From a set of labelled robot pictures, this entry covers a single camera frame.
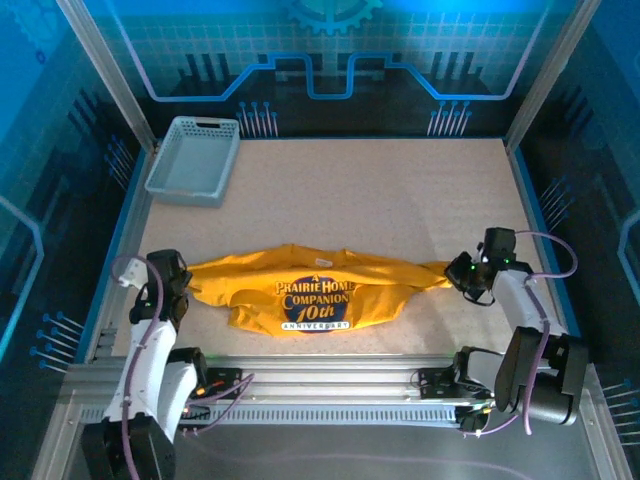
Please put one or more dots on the yellow t-shirt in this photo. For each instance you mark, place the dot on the yellow t-shirt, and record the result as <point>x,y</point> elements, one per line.
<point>260,280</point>

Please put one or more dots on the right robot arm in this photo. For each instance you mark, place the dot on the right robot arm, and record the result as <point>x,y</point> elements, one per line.
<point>520,300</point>

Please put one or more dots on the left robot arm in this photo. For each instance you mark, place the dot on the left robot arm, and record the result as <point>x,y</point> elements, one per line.
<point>150,370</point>

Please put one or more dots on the left controller box green light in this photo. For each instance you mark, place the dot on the left controller box green light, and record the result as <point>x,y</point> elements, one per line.
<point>197,411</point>

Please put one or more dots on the pale plastic basket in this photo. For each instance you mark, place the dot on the pale plastic basket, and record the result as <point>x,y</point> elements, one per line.
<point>192,160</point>

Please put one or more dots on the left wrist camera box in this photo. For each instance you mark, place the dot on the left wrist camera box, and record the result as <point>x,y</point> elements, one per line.
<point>131,270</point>

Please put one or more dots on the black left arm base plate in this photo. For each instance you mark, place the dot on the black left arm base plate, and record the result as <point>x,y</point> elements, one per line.
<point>225,382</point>

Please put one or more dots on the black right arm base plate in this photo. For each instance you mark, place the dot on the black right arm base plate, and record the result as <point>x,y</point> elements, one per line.
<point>435,385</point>

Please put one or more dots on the aluminium front rail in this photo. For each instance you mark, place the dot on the aluminium front rail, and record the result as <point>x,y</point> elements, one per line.
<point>325,380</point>

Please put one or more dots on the right aluminium frame post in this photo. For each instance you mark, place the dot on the right aluminium frame post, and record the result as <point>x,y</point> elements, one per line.
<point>550,75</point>

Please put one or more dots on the aluminium frame post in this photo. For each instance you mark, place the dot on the aluminium frame post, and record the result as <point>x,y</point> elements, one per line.
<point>550,75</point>
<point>106,70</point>

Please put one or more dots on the left aluminium frame post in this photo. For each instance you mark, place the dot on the left aluminium frame post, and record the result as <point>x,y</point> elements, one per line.
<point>106,70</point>

